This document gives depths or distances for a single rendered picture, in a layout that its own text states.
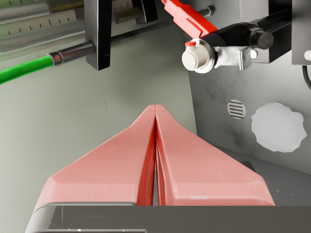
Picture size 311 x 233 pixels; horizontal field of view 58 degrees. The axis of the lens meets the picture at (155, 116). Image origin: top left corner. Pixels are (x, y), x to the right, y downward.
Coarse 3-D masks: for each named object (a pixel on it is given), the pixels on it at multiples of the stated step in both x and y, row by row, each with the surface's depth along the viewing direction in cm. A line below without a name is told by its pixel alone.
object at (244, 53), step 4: (244, 48) 19; (248, 48) 19; (240, 52) 19; (244, 52) 19; (248, 52) 19; (240, 56) 19; (244, 56) 19; (248, 56) 19; (240, 60) 19; (244, 60) 19; (248, 60) 20; (240, 64) 19; (244, 64) 19; (248, 64) 20; (240, 68) 19; (244, 68) 19
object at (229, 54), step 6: (216, 48) 21; (222, 48) 21; (228, 48) 20; (234, 48) 20; (240, 48) 20; (222, 54) 21; (228, 54) 21; (234, 54) 20; (216, 60) 22; (222, 60) 21; (228, 60) 21; (234, 60) 20; (216, 66) 22
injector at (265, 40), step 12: (276, 12) 30; (288, 12) 30; (240, 24) 25; (252, 24) 26; (264, 24) 27; (276, 24) 28; (288, 24) 31; (204, 36) 22; (216, 36) 22; (228, 36) 23; (240, 36) 24; (252, 36) 24; (264, 36) 23; (252, 48) 24; (264, 48) 23; (204, 72) 23
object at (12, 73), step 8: (48, 56) 34; (56, 56) 34; (24, 64) 32; (32, 64) 32; (40, 64) 33; (48, 64) 34; (56, 64) 34; (0, 72) 30; (8, 72) 31; (16, 72) 31; (24, 72) 32; (32, 72) 33; (0, 80) 30; (8, 80) 31
